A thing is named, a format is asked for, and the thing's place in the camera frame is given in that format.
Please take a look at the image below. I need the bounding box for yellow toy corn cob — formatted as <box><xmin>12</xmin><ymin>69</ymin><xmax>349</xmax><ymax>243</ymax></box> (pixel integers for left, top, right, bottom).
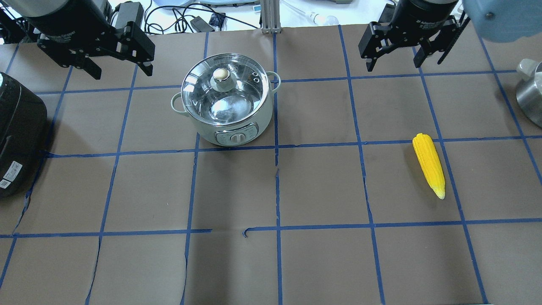
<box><xmin>412</xmin><ymin>133</ymin><xmax>445</xmax><ymax>200</ymax></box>

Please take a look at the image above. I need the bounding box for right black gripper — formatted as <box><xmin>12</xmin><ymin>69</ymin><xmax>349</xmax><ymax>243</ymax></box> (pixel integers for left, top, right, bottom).
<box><xmin>358</xmin><ymin>0</ymin><xmax>462</xmax><ymax>72</ymax></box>

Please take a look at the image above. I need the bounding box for aluminium frame post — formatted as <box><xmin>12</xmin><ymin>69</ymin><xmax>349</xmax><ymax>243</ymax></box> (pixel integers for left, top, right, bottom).
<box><xmin>260</xmin><ymin>0</ymin><xmax>282</xmax><ymax>33</ymax></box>

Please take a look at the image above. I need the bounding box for steel bowl with yellow items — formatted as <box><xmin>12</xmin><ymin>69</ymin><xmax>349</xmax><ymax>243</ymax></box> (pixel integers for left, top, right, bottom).
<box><xmin>515</xmin><ymin>58</ymin><xmax>542</xmax><ymax>127</ymax></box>

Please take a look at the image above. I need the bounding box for pale green electric pot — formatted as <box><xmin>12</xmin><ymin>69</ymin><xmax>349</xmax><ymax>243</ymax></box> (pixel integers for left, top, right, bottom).
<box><xmin>170</xmin><ymin>53</ymin><xmax>282</xmax><ymax>147</ymax></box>

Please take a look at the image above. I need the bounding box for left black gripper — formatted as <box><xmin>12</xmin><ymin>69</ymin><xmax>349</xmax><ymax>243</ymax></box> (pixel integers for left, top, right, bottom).
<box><xmin>8</xmin><ymin>0</ymin><xmax>155</xmax><ymax>80</ymax></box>

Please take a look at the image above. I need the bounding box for dark brown rice cooker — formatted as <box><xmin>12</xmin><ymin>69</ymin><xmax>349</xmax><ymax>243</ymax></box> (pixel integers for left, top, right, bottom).
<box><xmin>0</xmin><ymin>72</ymin><xmax>47</xmax><ymax>198</ymax></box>

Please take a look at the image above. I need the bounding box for black power adapter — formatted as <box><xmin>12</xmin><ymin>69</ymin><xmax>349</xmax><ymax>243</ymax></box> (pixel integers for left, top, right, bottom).
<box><xmin>113</xmin><ymin>1</ymin><xmax>144</xmax><ymax>29</ymax></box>

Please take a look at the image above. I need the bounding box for glass pot lid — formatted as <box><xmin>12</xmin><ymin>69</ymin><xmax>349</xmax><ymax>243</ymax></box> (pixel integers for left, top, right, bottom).
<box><xmin>171</xmin><ymin>53</ymin><xmax>277</xmax><ymax>127</ymax></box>

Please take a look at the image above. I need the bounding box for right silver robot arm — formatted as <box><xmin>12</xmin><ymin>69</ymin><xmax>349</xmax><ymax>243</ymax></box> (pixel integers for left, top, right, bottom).
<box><xmin>358</xmin><ymin>0</ymin><xmax>542</xmax><ymax>72</ymax></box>

